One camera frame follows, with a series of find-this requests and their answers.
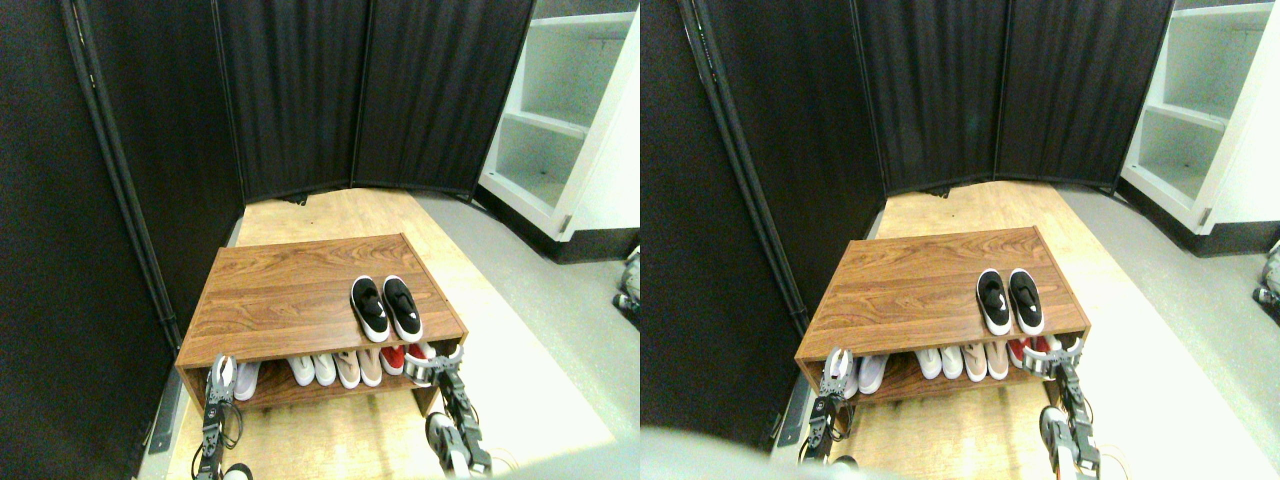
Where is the black shoe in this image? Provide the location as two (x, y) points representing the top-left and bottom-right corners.
(976, 269), (1014, 336)
(383, 276), (424, 343)
(1008, 268), (1046, 335)
(350, 276), (391, 343)

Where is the dark curtain stand foot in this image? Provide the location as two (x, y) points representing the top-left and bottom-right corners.
(777, 400), (805, 446)
(148, 400), (176, 453)

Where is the brown shoe rack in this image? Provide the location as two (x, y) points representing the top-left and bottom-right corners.
(176, 234), (468, 421)
(795, 227), (1091, 439)

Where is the grey and black object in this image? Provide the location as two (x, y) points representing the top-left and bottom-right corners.
(1252, 240), (1280, 326)
(613, 247), (641, 326)

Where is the white shelf unit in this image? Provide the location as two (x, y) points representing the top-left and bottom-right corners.
(1118, 0), (1280, 237)
(477, 0), (641, 244)

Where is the black curtain stand pole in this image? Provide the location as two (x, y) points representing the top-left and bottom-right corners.
(678, 0), (809, 341)
(60, 0), (183, 349)

